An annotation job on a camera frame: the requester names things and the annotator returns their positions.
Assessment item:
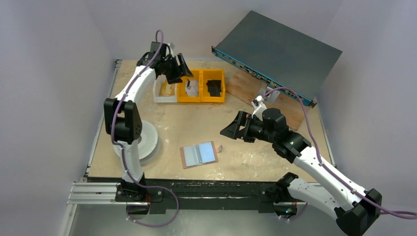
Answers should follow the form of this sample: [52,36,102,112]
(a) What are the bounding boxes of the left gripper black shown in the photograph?
[161,54,192,85]

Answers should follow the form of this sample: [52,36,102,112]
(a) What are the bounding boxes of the silver white card with portrait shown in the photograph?
[185,80,199,97]

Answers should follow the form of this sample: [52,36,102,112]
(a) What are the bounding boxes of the brown leather card holder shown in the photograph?
[179,141,224,170]

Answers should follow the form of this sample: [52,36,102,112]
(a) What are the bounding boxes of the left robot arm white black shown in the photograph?
[103,42,193,201]

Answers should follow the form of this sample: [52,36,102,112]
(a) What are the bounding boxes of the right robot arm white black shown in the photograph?
[220,108,382,236]

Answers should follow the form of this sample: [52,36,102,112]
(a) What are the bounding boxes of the gold cards in white bin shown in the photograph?
[159,83,176,97]

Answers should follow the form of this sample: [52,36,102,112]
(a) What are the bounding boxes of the black card in yellow bin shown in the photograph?
[206,80,222,97]

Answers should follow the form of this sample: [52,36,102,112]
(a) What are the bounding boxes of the white plastic bin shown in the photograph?
[152,76,178,103]

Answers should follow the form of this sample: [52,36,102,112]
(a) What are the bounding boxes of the right yellow plastic bin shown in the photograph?
[201,69,226,103]

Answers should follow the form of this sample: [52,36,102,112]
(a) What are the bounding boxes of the plywood board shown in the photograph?
[225,71,305,130]

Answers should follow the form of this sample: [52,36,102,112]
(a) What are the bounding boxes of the white tape roll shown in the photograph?
[117,120,160,166]

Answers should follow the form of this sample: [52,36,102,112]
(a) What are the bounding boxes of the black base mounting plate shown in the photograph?
[115,173,308,216]

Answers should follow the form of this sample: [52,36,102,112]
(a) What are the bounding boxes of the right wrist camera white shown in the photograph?
[251,95,267,117]

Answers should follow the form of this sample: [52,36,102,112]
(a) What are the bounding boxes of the metal mounting bracket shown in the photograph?
[259,86,280,104]

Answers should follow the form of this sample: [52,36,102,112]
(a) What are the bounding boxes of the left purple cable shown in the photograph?
[110,29,165,190]

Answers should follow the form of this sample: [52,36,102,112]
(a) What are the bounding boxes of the blue grey network switch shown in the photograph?
[211,10,342,108]

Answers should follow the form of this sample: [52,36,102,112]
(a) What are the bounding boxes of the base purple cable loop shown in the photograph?
[126,185,180,229]

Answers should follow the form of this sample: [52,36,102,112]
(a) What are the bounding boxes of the aluminium frame rail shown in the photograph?
[67,182,116,205]

